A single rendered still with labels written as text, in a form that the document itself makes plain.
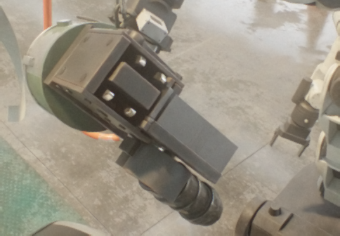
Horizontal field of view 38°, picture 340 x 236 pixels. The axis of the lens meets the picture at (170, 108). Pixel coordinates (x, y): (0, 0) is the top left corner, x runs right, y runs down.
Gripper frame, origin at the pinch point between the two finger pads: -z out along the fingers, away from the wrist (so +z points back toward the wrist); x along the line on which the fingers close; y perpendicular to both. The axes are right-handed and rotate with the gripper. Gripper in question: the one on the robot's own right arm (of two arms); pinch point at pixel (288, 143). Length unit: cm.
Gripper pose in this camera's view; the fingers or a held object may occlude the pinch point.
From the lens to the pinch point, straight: 183.5
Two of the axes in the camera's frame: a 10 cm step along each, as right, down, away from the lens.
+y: -1.7, 4.9, -8.6
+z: 3.1, -8.0, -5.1
